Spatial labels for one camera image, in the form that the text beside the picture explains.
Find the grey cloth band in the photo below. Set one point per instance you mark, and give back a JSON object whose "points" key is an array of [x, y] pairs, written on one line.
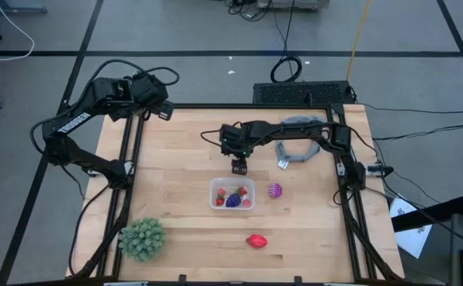
{"points": [[280, 151]]}

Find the black aluminium table frame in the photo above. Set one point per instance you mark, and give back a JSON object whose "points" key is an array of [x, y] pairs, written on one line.
{"points": [[215, 106]]}

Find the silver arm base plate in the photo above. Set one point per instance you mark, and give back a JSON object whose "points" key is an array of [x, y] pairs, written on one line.
{"points": [[92, 172], [340, 169]]}

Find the small red toy strawberry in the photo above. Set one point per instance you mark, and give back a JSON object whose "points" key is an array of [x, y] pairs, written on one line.
{"points": [[242, 192], [219, 202]]}

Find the black desk foot bar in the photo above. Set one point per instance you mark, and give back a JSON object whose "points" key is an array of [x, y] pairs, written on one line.
{"points": [[433, 214]]}

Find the white paper sheet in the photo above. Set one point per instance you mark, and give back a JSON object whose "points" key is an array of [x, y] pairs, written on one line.
{"points": [[411, 238]]}

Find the magenta white-striped toy vegetable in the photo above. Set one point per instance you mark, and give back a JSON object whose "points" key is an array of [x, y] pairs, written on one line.
{"points": [[275, 191]]}

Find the grey equipment box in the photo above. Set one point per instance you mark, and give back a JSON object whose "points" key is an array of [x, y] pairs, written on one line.
{"points": [[290, 4]]}

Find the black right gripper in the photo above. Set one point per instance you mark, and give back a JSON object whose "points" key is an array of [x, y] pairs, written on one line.
{"points": [[237, 139]]}

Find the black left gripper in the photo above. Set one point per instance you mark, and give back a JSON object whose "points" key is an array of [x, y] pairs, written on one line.
{"points": [[149, 89]]}

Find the green spiky artificial plant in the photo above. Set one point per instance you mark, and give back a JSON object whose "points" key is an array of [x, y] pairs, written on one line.
{"points": [[141, 239]]}

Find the purple toy grape bunch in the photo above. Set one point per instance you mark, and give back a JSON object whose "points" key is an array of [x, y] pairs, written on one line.
{"points": [[233, 201]]}

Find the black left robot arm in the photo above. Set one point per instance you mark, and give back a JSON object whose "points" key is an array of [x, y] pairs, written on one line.
{"points": [[72, 123]]}

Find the black perforated computer case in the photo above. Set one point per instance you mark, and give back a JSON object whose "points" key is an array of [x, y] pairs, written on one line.
{"points": [[318, 93]]}

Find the clear plastic tupperware container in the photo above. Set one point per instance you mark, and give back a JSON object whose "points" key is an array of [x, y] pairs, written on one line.
{"points": [[231, 183]]}

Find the black clamp bracket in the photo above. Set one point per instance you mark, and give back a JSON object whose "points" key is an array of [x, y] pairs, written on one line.
{"points": [[181, 279], [298, 280]]}

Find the red toy dragon fruit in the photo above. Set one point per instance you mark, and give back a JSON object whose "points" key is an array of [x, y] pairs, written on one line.
{"points": [[256, 241]]}

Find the pink round toy berry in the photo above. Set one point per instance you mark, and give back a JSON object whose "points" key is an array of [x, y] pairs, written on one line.
{"points": [[247, 203], [221, 192]]}

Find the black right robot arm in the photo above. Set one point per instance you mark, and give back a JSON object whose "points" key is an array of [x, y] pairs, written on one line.
{"points": [[294, 130]]}

